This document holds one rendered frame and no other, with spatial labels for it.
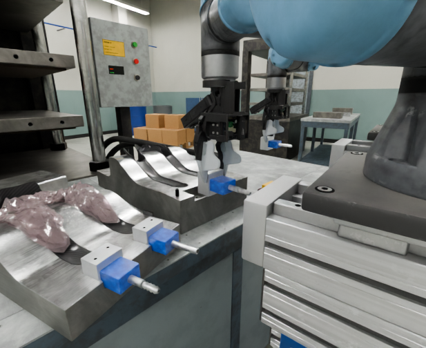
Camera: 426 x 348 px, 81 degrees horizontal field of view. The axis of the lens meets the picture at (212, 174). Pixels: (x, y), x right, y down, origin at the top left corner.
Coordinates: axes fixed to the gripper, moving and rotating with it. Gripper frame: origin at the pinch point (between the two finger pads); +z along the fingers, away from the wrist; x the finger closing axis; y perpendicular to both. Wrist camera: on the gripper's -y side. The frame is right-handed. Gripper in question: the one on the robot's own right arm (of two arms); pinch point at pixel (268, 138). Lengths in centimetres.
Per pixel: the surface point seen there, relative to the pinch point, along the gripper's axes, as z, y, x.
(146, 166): 4, -16, -52
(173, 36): -212, -637, 523
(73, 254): 10, 7, -84
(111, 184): 11, -28, -58
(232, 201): 12.0, 11.7, -42.3
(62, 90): -36, -700, 178
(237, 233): 17, 18, -48
